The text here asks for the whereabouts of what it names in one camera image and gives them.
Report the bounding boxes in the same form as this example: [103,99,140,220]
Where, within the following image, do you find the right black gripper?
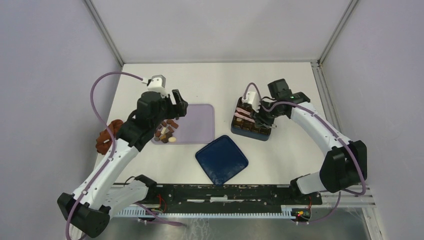
[249,99,284,130]

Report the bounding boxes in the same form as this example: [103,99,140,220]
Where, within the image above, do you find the pink tongs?
[234,107,255,123]

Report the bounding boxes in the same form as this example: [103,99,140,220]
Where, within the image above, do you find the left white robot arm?
[57,89,188,239]

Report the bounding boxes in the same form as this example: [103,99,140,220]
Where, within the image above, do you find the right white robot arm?
[241,78,367,204]

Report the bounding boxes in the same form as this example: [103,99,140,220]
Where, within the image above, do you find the blue tin chocolate box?
[230,97,272,142]

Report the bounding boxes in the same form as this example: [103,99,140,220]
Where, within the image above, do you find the white oval chocolate bottom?
[168,137,177,143]

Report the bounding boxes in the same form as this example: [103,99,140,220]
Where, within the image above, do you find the purple chocolate tray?
[151,104,215,145]

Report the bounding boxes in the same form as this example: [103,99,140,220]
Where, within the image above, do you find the blue tin lid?
[194,135,249,186]

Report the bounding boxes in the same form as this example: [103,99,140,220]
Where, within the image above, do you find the brown crumpled cloth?
[95,119,124,155]

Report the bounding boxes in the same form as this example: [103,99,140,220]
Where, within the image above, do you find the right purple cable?
[243,82,367,225]

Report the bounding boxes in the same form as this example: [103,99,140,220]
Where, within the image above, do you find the purple cable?
[243,82,367,225]
[64,71,186,240]

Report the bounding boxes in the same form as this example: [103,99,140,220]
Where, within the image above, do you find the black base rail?
[140,184,323,214]

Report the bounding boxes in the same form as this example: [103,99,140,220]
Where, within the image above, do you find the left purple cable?
[64,71,186,240]

